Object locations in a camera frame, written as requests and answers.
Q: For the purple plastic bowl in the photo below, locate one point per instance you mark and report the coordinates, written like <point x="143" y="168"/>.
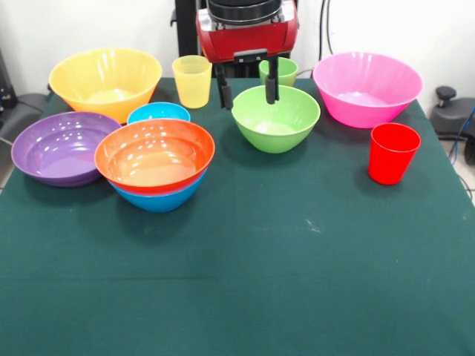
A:
<point x="55" y="148"/>

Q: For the yellow plastic cup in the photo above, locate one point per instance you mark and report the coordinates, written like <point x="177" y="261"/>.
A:
<point x="192" y="81"/>

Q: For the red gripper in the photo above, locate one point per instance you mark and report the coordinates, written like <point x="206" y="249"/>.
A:
<point x="252" y="39"/>

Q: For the large blue plastic bowl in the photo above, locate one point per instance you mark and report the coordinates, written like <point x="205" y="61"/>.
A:
<point x="159" y="202"/>

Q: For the orange plastic bowl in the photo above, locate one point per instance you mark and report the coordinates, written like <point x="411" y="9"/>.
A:
<point x="104" y="74"/>

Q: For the grey chair base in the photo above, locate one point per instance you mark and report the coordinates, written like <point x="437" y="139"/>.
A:
<point x="22" y="111"/>

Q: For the green plastic bowl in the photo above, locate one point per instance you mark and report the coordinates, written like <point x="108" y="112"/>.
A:
<point x="274" y="122"/>

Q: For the red-orange plastic bowl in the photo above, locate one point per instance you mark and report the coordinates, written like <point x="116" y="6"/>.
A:
<point x="156" y="159"/>

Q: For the pink plastic bowl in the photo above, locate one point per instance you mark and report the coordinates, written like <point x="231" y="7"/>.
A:
<point x="367" y="85"/>

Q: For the green plastic cup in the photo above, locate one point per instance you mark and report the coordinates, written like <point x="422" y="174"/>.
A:
<point x="287" y="72"/>

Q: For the dark green tablecloth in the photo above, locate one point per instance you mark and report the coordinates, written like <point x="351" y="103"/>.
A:
<point x="148" y="296"/>

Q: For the small blue plastic bowl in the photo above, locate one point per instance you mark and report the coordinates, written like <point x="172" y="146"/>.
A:
<point x="157" y="111"/>

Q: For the red plastic cup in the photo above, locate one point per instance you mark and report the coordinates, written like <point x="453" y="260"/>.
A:
<point x="393" y="155"/>

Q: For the black chair base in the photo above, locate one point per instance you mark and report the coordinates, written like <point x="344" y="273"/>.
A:
<point x="452" y="115"/>

